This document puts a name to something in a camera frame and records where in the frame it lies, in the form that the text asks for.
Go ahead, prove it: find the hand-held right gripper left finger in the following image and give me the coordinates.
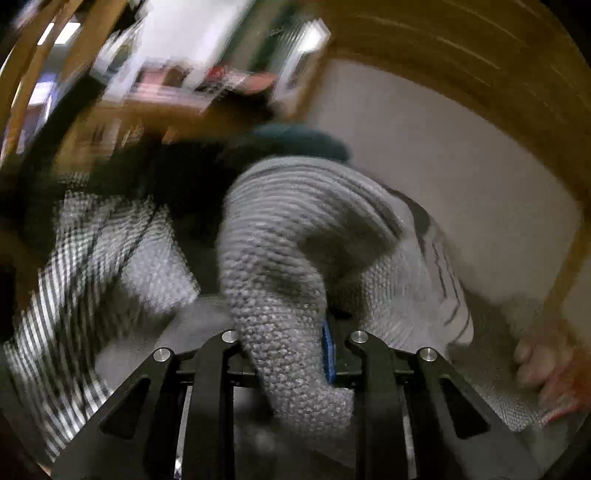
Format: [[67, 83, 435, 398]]
[[51, 330, 260, 480]]

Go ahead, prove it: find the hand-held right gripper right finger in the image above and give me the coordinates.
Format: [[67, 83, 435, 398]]
[[321, 318, 542, 480]]

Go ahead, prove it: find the grey knitted sweater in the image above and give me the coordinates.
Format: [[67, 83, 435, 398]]
[[120, 156, 444, 439]]

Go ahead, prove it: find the white cloth with dark stripes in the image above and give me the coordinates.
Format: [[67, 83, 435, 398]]
[[394, 188, 476, 347]]

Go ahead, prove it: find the black white checked cloth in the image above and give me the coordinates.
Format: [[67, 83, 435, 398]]
[[4, 173, 185, 464]]

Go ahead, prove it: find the teal cloth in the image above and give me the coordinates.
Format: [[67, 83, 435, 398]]
[[247, 122, 352, 163]]

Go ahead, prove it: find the pink plush bear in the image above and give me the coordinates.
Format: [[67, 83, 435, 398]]
[[512, 318, 591, 425]]

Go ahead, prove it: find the cluttered wooden shelf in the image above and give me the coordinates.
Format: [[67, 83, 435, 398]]
[[60, 18, 333, 176]]

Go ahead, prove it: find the beige corduroy bed cover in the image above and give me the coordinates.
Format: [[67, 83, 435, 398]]
[[92, 291, 585, 480]]

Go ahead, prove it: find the wooden bed frame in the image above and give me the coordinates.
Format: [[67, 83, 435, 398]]
[[0, 0, 591, 342]]

